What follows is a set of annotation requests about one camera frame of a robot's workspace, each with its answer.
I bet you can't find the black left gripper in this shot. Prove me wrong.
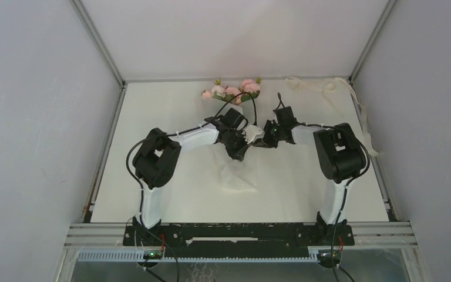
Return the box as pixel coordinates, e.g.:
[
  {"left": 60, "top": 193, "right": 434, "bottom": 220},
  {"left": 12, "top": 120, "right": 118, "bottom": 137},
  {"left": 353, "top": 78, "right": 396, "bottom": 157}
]
[{"left": 221, "top": 130, "right": 253, "bottom": 162}]

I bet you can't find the pink fake flower bouquet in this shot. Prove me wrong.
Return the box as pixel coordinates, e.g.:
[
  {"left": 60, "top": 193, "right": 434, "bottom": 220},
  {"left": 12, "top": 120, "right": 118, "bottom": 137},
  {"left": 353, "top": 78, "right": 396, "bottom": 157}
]
[{"left": 201, "top": 78, "right": 262, "bottom": 105}]

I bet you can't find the cream ribbon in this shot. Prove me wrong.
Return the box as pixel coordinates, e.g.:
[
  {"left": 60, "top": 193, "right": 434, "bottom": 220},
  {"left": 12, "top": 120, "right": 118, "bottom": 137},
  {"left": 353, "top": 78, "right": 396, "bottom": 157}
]
[{"left": 285, "top": 76, "right": 381, "bottom": 157}]

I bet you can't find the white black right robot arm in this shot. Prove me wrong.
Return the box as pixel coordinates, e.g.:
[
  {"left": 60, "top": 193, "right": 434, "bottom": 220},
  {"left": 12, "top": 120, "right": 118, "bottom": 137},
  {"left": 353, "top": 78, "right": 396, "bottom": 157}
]
[{"left": 254, "top": 107, "right": 370, "bottom": 244}]

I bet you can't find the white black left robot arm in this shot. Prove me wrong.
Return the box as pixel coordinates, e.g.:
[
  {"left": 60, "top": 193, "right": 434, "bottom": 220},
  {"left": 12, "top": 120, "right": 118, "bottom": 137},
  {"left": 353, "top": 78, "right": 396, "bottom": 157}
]
[{"left": 126, "top": 108, "right": 257, "bottom": 245}]

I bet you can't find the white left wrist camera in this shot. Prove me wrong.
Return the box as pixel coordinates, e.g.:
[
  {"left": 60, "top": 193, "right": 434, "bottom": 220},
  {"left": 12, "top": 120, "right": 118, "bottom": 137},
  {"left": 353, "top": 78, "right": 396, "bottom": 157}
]
[{"left": 243, "top": 125, "right": 264, "bottom": 144}]

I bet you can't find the black mounting rail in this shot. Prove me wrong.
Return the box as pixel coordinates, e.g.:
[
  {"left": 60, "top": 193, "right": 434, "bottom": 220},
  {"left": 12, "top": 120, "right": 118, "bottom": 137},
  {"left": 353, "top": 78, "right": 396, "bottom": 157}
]
[{"left": 122, "top": 223, "right": 355, "bottom": 260}]

